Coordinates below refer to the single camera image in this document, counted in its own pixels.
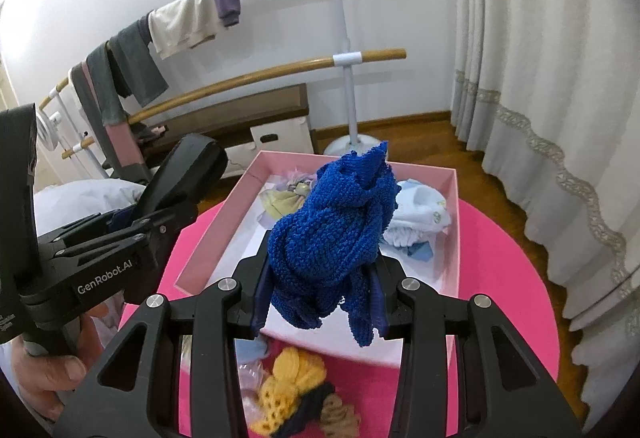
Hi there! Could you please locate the tan knitted cloth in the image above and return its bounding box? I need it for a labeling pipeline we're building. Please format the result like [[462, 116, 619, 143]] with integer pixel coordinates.
[[320, 393, 362, 437]]

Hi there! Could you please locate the person's left hand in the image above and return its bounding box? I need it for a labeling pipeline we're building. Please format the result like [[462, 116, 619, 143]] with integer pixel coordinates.
[[12, 303, 108, 419]]

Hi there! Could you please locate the grey green garment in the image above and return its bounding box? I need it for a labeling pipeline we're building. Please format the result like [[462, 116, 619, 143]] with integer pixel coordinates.
[[86, 43, 131, 126]]

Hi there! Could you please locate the cream garment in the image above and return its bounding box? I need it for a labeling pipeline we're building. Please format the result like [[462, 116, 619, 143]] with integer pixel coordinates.
[[148, 0, 221, 60]]

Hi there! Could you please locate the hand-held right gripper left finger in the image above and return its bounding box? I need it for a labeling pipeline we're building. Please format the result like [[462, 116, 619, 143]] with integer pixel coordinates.
[[52, 250, 273, 438]]

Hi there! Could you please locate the small dark grey cloth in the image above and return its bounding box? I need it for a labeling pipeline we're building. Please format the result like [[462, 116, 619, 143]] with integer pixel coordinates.
[[131, 123, 168, 143]]

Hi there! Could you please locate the pink and grey garment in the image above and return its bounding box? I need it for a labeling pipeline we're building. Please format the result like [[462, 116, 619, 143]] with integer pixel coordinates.
[[70, 63, 151, 180]]

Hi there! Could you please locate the yellow knitted cloth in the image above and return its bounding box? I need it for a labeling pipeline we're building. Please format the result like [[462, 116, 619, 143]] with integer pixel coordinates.
[[250, 347, 328, 436]]

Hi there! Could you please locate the white duvet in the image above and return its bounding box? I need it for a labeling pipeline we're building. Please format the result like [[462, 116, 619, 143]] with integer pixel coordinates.
[[32, 178, 146, 239]]

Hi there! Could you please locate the cream curtain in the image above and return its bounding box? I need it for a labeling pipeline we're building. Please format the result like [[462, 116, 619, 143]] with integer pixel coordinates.
[[447, 0, 640, 419]]

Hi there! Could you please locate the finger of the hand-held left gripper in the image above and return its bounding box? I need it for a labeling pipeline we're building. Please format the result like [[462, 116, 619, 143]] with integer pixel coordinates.
[[35, 208, 136, 246], [50, 205, 198, 269]]

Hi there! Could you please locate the wooden ballet barre stand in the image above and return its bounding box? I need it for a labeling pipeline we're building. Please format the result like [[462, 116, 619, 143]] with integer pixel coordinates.
[[35, 0, 408, 179]]

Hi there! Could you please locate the dark grey garment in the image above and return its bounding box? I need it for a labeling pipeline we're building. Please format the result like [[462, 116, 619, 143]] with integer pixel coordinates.
[[107, 15, 169, 108]]

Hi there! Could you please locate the light blue towel cloth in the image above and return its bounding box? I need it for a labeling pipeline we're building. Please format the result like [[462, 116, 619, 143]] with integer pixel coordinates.
[[235, 337, 271, 364]]

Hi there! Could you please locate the pink box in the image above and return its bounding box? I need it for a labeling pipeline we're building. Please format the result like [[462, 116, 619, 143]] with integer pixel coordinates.
[[173, 149, 460, 369]]

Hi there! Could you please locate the brown and white cabinet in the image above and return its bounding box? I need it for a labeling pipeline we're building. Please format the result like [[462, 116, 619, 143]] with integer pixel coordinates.
[[145, 83, 313, 179]]

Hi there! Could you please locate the white printed baby cloth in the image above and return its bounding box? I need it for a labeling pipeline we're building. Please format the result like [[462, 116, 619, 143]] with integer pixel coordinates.
[[382, 179, 452, 249]]

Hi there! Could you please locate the small blue cloth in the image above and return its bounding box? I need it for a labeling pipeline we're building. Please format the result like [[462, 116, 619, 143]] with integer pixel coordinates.
[[405, 240, 434, 264]]

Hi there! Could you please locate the purple garment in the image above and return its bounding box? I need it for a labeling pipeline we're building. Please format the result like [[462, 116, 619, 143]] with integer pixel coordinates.
[[213, 0, 242, 28]]

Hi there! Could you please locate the navy knitted cloth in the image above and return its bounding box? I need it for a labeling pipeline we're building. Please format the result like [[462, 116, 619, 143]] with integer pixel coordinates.
[[280, 383, 341, 438]]

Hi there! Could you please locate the pastel yellow lilac cloth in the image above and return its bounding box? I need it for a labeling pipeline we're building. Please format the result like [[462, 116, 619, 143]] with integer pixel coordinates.
[[259, 170, 321, 224]]

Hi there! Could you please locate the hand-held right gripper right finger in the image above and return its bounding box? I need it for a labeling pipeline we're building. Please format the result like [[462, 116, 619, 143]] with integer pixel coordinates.
[[365, 255, 583, 438]]

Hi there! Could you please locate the pink round table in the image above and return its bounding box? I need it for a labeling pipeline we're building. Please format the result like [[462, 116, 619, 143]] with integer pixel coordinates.
[[117, 198, 561, 438]]

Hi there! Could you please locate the blue knitted cloth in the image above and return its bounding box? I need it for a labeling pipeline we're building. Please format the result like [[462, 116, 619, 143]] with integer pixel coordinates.
[[266, 140, 402, 349]]

